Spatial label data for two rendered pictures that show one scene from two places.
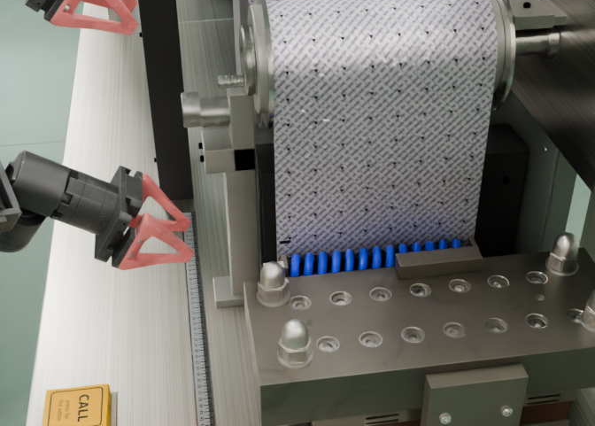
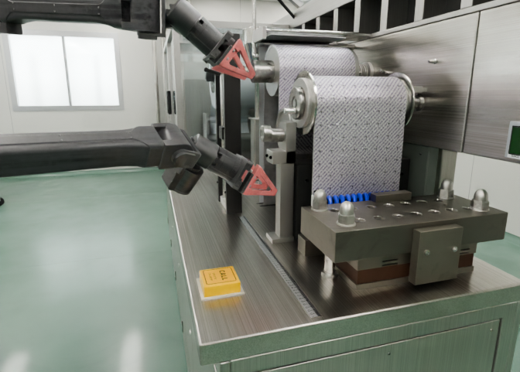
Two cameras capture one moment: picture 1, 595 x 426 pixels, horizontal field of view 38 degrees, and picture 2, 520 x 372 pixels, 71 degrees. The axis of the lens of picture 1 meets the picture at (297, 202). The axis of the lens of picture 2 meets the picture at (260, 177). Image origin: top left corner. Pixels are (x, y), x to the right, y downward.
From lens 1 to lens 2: 0.45 m
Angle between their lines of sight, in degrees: 22
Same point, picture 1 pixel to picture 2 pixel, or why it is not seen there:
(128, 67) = not seen: hidden behind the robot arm
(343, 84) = (344, 106)
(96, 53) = not seen: hidden behind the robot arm
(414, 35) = (372, 87)
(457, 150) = (391, 144)
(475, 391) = (439, 235)
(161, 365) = (254, 263)
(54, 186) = (213, 148)
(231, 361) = (290, 260)
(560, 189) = (431, 170)
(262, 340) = (325, 220)
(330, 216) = (336, 177)
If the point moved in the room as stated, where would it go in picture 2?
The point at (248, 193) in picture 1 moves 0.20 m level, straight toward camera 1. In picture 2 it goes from (290, 177) to (319, 199)
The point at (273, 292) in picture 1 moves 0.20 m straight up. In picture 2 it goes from (322, 203) to (326, 106)
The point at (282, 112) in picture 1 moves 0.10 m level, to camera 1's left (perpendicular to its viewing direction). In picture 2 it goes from (319, 118) to (274, 119)
